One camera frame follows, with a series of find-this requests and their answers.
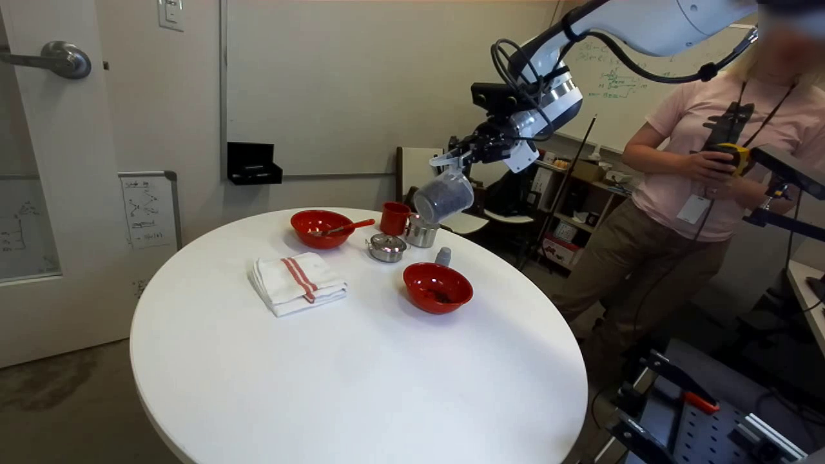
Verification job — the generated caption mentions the red plastic spoon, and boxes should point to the red plastic spoon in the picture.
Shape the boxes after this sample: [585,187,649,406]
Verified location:
[319,217,377,243]

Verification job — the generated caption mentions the person in pink shirt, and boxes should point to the person in pink shirt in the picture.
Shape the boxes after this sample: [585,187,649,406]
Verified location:
[554,16,825,388]

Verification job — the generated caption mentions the black yellow hand controller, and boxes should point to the black yellow hand controller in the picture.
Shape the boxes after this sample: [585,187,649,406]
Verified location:
[698,101,756,174]

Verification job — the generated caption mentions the large wall whiteboard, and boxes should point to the large wall whiteboard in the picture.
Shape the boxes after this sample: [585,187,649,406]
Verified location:
[217,0,563,186]

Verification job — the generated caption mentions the black marker tray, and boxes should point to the black marker tray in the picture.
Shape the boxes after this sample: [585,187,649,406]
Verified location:
[224,140,286,187]

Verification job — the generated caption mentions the small leaning whiteboard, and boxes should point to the small leaning whiteboard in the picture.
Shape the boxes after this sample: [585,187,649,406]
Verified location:
[115,168,182,252]

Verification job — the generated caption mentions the white towel red stripes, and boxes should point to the white towel red stripes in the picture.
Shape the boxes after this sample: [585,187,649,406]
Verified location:
[248,250,350,320]

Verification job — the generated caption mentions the red cup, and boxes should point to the red cup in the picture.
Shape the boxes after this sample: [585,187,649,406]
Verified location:
[378,201,414,239]

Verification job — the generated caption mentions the red handled tool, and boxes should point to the red handled tool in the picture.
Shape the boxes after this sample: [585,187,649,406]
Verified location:
[681,388,721,417]

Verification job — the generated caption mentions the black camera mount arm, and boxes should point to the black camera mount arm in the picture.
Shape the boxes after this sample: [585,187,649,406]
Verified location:
[743,143,825,244]

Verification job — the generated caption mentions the silver door handle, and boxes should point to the silver door handle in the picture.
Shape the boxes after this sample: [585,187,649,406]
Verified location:
[0,39,95,82]

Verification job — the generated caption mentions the red bowl with spoon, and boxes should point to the red bowl with spoon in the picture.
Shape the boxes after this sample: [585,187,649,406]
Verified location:
[289,208,356,252]

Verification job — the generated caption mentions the black metal cart frame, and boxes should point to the black metal cart frame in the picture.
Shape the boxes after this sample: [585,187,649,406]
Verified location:
[600,343,825,464]

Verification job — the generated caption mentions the shiny metal cup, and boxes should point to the shiny metal cup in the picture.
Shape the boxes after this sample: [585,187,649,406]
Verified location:
[403,213,443,250]

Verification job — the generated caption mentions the background shelf with items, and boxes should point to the background shelf with items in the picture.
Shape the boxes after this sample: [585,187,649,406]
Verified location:
[524,136,643,270]

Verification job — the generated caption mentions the white light switch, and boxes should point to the white light switch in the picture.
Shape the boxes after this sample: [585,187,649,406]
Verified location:
[155,0,188,35]

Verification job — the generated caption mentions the orange bowl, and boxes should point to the orange bowl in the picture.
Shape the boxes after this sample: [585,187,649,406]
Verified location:
[403,259,478,316]

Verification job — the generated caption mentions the glass cup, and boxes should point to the glass cup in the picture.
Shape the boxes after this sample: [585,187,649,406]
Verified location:
[368,232,411,266]

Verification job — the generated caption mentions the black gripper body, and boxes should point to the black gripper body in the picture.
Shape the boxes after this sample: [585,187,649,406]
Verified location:
[465,110,545,168]

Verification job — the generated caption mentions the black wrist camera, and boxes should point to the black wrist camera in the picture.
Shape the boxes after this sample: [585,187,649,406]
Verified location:
[470,79,537,122]

